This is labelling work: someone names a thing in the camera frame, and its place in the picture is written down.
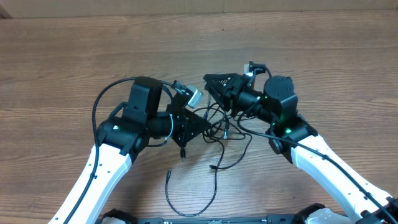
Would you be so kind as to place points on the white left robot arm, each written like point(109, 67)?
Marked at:
point(155, 110)

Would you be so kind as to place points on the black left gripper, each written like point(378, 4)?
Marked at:
point(188, 127)

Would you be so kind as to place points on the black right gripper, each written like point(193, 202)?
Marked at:
point(235, 81)

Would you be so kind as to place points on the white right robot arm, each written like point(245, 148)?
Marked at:
point(292, 136)

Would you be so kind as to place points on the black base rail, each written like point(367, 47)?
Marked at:
point(316, 213)

